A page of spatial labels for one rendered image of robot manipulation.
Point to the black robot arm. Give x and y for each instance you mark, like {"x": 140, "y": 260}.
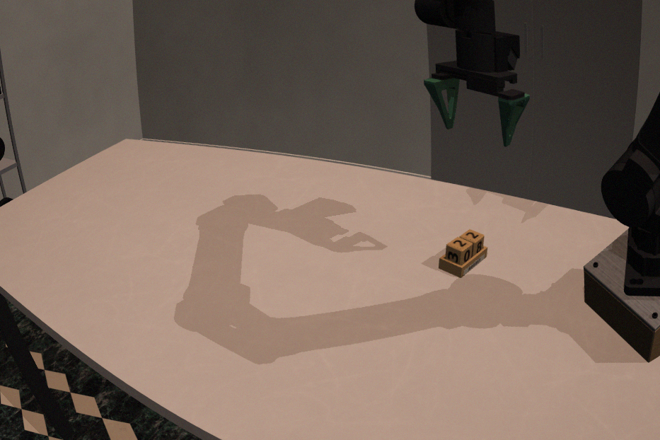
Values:
{"x": 629, "y": 189}

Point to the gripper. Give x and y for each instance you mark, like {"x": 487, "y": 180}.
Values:
{"x": 476, "y": 66}

